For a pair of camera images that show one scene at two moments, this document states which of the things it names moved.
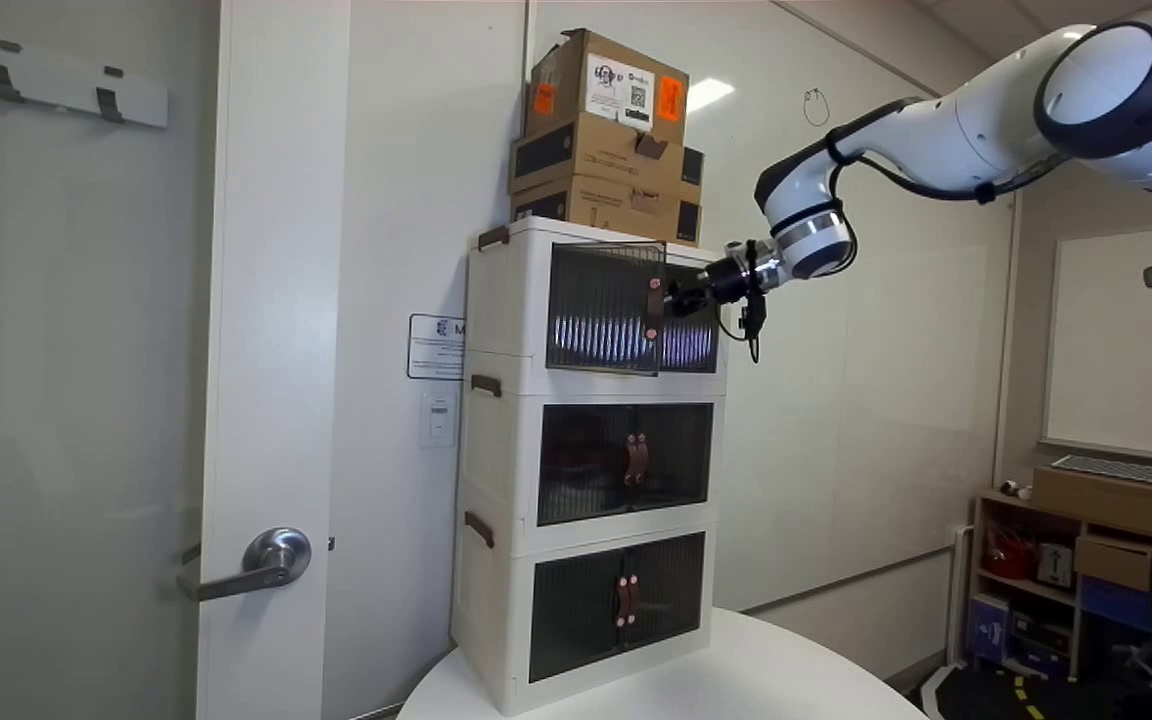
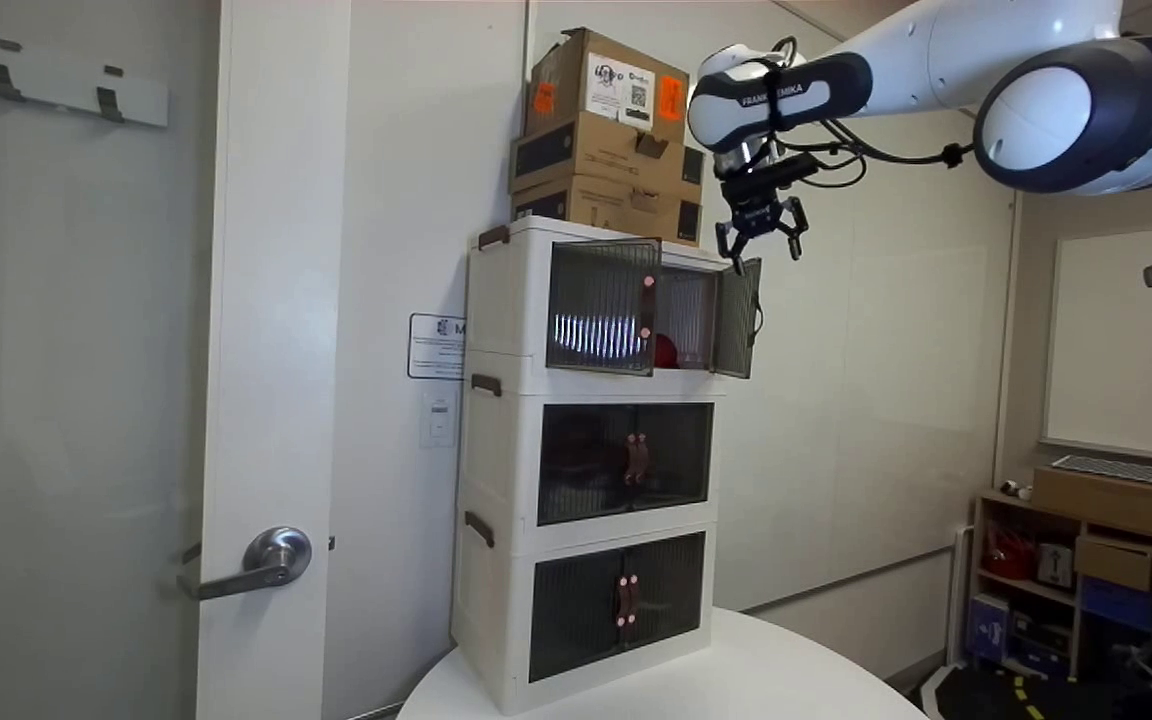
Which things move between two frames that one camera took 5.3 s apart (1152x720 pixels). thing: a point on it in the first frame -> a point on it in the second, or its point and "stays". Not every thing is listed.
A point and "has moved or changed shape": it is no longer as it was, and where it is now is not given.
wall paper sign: (439, 347) stays
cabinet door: (688, 317) has moved or changed shape
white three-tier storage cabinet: (591, 459) stays
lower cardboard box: (641, 182) stays
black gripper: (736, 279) -> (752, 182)
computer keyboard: (1112, 469) stays
